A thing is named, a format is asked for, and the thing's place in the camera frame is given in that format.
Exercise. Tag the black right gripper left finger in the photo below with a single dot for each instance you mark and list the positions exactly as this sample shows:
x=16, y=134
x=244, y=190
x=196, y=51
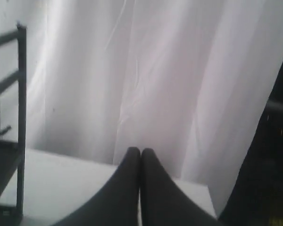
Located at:
x=116, y=203

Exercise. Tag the white backdrop curtain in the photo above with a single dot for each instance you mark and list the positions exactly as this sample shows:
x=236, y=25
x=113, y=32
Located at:
x=187, y=78

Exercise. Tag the black metal shelf rack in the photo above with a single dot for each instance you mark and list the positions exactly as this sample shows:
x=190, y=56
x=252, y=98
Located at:
x=12, y=154

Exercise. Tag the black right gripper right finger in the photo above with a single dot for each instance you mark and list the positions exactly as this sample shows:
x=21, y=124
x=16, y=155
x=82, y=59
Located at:
x=163, y=203

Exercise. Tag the black stand at right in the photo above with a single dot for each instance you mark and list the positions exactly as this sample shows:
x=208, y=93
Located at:
x=257, y=197

